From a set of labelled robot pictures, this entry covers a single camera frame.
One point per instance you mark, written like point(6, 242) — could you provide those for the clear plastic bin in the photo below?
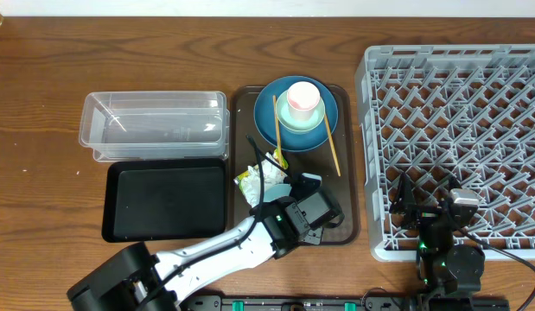
point(154, 125)

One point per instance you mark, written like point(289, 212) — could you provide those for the pink cup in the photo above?
point(303, 97)

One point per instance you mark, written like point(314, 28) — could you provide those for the light blue bowl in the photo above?
point(276, 192)

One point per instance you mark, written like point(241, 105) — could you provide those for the dark blue plate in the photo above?
point(264, 117)

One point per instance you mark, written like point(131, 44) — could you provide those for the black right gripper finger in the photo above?
point(404, 200)
point(453, 183)

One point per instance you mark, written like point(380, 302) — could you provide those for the wooden chopstick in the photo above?
point(274, 100)
point(331, 144)

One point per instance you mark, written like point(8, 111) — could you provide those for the mint green bowl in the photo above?
point(295, 126)

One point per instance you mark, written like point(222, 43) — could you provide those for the black rectangular tray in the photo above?
point(164, 199)

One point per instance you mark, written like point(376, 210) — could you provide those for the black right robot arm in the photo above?
point(451, 272)

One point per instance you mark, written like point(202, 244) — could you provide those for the brown serving tray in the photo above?
point(332, 161)

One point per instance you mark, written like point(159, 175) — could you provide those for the grey dishwasher rack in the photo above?
point(435, 112)

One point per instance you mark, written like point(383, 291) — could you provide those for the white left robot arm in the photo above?
point(135, 279)

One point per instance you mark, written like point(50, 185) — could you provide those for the white napkin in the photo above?
point(250, 186)

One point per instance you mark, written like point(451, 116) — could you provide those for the yellow green snack wrapper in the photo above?
point(275, 155)

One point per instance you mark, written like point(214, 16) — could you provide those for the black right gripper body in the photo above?
point(422, 215)

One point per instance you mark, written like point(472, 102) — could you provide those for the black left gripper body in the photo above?
point(315, 239)

